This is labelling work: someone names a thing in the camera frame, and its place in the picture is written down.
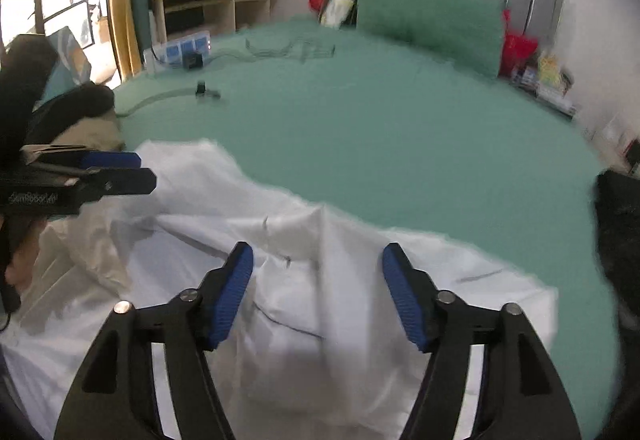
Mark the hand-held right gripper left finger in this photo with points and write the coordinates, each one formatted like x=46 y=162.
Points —
x=232 y=295

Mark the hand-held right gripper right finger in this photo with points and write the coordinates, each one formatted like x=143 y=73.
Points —
x=405 y=300

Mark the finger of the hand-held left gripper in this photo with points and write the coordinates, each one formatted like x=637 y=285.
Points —
x=130 y=181
x=115 y=160

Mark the white hooded jacket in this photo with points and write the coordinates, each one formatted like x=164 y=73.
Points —
x=310 y=270

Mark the black clothes pile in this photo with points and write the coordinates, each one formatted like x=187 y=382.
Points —
x=615 y=220

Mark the person's left hand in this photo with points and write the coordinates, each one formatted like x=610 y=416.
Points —
x=25 y=255

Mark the teal printed board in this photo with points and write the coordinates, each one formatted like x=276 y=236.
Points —
x=65 y=65

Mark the white blue power strip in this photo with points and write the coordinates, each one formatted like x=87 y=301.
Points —
x=170 y=49

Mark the black power adapter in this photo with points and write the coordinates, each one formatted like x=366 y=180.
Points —
x=193 y=61

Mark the bed with green sheet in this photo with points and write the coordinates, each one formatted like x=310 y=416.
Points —
x=400 y=130

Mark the pile of books and papers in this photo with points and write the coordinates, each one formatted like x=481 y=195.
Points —
x=545 y=95

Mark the white packet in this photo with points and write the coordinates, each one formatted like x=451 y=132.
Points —
x=337 y=10

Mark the small red pillow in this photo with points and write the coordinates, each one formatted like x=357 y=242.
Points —
x=517 y=52

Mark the green yellow packet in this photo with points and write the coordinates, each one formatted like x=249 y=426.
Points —
x=548 y=67

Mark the black tablet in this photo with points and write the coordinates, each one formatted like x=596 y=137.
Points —
x=354 y=5

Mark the green pillow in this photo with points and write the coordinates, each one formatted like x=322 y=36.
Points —
x=430 y=15

